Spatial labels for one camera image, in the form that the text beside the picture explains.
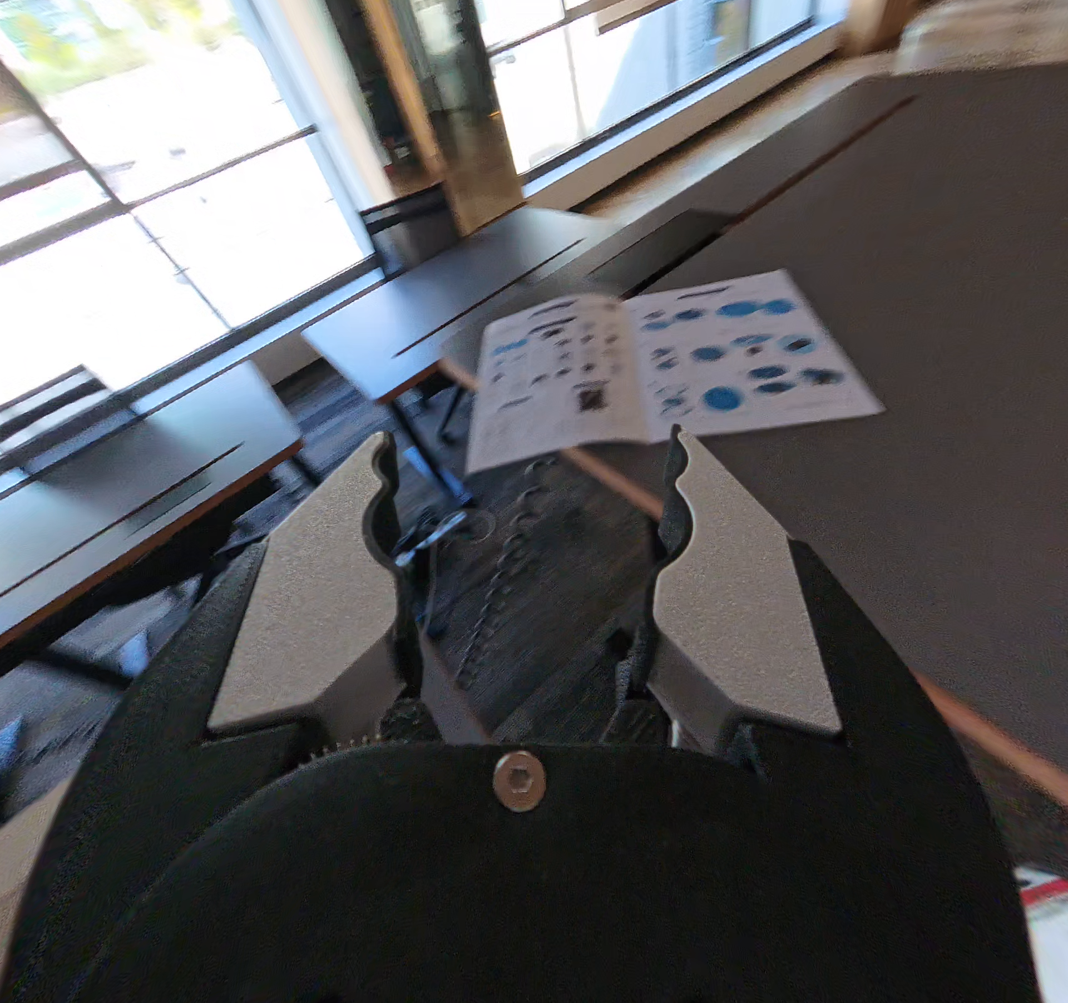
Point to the dark table with wooden edge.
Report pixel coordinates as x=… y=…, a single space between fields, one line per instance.
x=469 y=277
x=125 y=477

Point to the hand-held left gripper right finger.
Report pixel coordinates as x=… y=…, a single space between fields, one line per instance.
x=744 y=611

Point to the large window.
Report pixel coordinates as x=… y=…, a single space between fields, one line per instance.
x=168 y=227
x=602 y=60

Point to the red and white box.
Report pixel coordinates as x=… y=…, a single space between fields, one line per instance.
x=1048 y=919

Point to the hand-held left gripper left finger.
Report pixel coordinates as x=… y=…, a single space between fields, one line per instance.
x=309 y=619

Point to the printed instruction sheet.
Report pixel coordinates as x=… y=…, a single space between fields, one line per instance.
x=751 y=369

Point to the black chair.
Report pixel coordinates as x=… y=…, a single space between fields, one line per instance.
x=59 y=410
x=409 y=227

